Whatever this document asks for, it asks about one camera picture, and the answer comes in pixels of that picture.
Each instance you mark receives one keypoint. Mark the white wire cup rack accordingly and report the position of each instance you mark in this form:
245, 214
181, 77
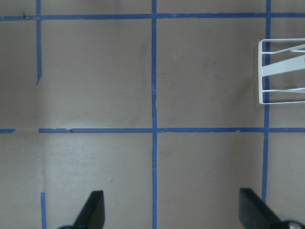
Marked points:
288, 65

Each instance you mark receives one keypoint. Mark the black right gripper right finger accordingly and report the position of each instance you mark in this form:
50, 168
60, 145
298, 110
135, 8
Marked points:
255, 214

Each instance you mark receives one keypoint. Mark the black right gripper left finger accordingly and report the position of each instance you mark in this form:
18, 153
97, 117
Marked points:
92, 214

